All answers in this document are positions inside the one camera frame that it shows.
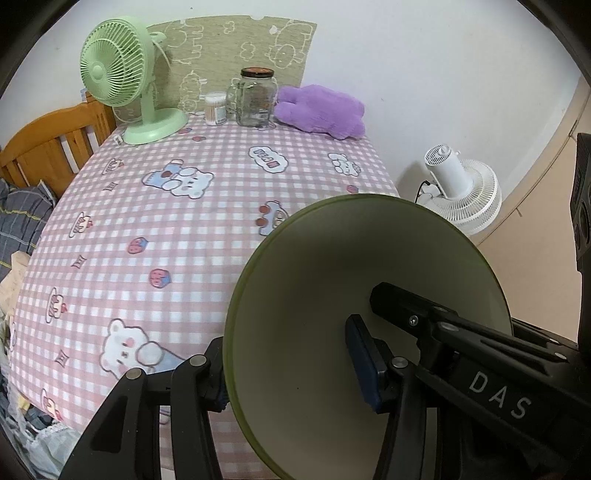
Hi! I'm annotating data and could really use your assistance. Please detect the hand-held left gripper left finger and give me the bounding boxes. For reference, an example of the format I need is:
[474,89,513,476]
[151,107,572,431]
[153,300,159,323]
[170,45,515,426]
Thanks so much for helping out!
[60,337,229,480]

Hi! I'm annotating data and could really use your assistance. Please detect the cotton swab container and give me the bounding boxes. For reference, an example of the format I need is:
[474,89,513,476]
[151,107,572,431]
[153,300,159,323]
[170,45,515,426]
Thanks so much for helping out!
[204,91,228,126]

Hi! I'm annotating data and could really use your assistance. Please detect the large blue-patterned ceramic bowl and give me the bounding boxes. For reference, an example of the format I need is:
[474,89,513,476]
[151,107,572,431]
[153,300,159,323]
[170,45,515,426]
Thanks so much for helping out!
[223,194,513,480]

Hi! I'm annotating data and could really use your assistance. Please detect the glass jar with dark lid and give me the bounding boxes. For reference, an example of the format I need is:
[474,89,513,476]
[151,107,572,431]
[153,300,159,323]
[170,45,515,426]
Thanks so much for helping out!
[226,67,279,127]

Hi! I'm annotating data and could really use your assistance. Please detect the peach cloth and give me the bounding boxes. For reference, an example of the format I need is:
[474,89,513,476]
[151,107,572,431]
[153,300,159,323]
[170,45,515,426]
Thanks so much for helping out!
[0,251,29,319]

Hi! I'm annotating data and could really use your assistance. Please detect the pink checked tablecloth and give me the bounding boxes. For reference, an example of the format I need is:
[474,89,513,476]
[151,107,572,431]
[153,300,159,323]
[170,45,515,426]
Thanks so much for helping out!
[9,113,400,480]

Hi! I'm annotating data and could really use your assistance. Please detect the grey plaid pillow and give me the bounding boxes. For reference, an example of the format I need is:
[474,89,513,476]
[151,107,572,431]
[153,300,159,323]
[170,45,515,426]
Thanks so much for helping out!
[0,178,58,273]

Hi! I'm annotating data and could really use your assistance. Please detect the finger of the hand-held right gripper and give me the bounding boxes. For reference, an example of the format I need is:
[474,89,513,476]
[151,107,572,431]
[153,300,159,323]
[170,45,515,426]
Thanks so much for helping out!
[369,282,462,342]
[510,318,580,358]

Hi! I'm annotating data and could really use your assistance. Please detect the olive printed board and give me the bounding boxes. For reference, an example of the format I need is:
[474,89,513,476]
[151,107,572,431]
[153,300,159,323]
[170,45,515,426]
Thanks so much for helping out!
[148,16,318,125]

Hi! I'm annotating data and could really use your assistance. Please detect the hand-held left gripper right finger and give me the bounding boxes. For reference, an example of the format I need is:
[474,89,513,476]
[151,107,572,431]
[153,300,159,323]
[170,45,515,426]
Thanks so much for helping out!
[345,314,437,480]

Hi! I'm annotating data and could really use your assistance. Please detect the black object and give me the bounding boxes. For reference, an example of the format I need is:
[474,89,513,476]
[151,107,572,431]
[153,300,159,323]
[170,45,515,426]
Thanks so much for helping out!
[570,133,591,274]

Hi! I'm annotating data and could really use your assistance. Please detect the purple plush toy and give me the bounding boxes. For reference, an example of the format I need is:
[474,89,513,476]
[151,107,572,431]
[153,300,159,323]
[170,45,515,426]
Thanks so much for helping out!
[274,84,365,140]

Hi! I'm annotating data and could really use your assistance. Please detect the white fan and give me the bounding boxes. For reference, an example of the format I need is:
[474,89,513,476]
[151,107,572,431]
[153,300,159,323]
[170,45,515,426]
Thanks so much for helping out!
[424,144,502,236]

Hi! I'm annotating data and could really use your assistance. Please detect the green desk fan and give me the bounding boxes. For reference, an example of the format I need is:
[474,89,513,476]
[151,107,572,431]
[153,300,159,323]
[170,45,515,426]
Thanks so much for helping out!
[79,17,189,146]

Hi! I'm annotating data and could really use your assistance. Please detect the beige door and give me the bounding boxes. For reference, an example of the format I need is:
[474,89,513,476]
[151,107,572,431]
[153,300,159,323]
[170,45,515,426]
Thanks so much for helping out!
[475,76,591,342]

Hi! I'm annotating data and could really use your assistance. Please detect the wooden bed headboard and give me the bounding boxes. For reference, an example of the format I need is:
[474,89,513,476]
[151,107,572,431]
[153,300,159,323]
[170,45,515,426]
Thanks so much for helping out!
[0,98,116,199]

